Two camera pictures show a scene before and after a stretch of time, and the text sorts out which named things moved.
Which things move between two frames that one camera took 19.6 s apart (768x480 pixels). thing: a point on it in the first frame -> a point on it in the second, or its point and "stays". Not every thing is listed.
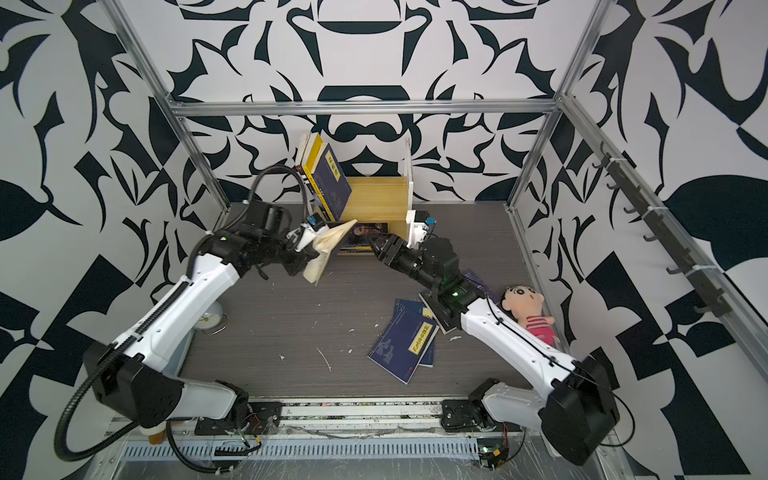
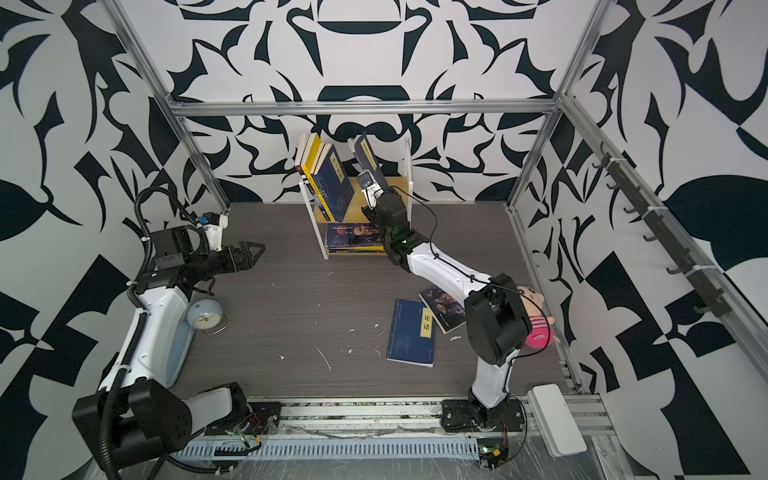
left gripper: [305, 259] -> [248, 263]
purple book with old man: [364, 233] stays
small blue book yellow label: [325, 241] -> [333, 185]
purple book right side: [437, 310] stays
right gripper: [389, 250] -> [370, 212]
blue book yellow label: [401, 349] -> [366, 159]
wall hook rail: [715, 299] stays
